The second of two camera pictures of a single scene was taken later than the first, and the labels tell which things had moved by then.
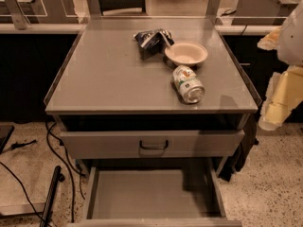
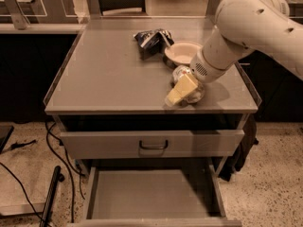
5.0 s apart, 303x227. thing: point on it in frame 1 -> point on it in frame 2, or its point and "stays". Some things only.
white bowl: (186, 54) stays
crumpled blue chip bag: (154, 41) stays
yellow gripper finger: (285, 92) -> (186, 86)
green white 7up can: (187, 84) stays
